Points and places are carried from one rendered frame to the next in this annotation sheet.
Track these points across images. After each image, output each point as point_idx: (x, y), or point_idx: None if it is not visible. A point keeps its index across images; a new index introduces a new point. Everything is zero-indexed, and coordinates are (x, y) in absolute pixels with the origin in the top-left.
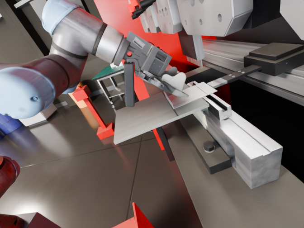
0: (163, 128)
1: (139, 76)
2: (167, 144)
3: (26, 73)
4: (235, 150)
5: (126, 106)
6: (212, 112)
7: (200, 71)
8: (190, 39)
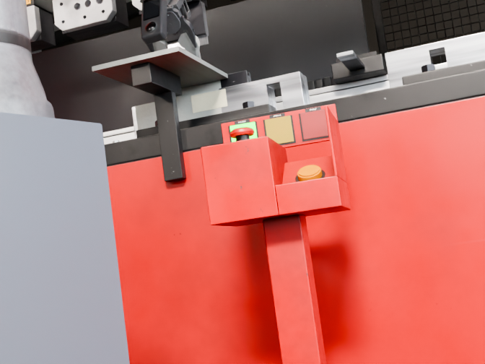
0: (147, 136)
1: (169, 11)
2: (180, 135)
3: None
4: (282, 84)
5: (161, 32)
6: (232, 84)
7: None
8: (195, 14)
